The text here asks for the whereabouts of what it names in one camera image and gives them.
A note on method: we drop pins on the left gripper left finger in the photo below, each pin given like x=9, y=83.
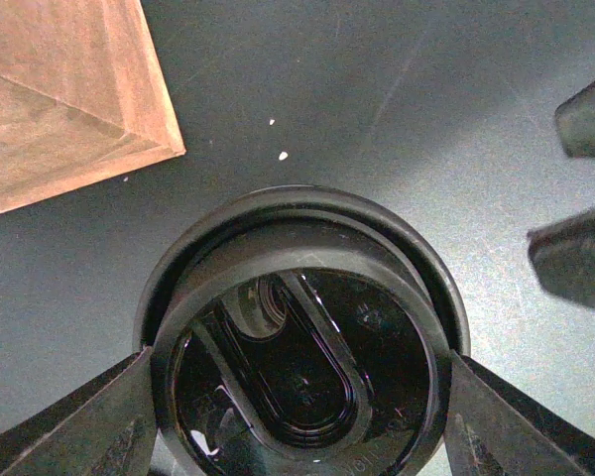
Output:
x=105, y=427

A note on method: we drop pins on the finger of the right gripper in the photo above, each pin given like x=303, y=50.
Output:
x=562, y=255
x=575, y=123

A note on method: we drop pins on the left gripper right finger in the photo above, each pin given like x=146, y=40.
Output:
x=493, y=428

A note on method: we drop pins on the brown paper bag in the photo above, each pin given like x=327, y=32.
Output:
x=82, y=97

